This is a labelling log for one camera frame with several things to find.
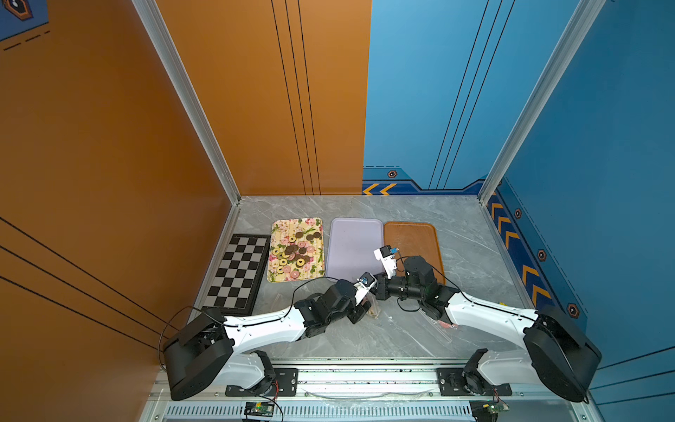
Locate ziploc bag mixed cookies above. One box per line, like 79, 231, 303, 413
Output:
363, 294, 381, 319

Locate black white checkerboard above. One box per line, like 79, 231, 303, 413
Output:
202, 234, 271, 317

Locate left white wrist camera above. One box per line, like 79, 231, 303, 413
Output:
354, 272, 377, 305

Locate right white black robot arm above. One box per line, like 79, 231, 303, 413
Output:
373, 256, 602, 403

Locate ziploc bag ring cookies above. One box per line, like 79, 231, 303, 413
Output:
271, 293, 295, 321

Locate right green circuit board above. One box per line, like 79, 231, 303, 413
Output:
469, 401, 510, 422

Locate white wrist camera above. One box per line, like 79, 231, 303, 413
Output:
354, 272, 377, 305
374, 245, 398, 280

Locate aluminium front rail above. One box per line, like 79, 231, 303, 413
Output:
148, 358, 562, 404

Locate brown plastic tray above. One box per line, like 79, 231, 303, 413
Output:
384, 222, 444, 271

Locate green circuit board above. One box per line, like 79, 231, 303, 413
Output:
469, 401, 510, 422
243, 401, 276, 421

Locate lavender plastic tray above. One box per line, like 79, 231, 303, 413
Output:
326, 218, 384, 281

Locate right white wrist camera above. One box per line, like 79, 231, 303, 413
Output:
374, 245, 398, 280

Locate ziploc bag pink cookies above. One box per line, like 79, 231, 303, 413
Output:
422, 315, 458, 345

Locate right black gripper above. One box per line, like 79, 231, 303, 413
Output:
368, 271, 425, 303

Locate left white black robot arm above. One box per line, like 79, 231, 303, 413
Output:
162, 275, 377, 401

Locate left green circuit board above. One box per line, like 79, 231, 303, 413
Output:
243, 401, 276, 421

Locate poured ring cookies pile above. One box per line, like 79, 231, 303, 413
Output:
271, 225, 323, 274

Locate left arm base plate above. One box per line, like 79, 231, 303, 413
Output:
225, 367, 299, 398

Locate floral pattern tray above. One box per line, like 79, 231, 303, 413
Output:
265, 217, 325, 284

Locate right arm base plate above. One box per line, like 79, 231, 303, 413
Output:
436, 367, 513, 397

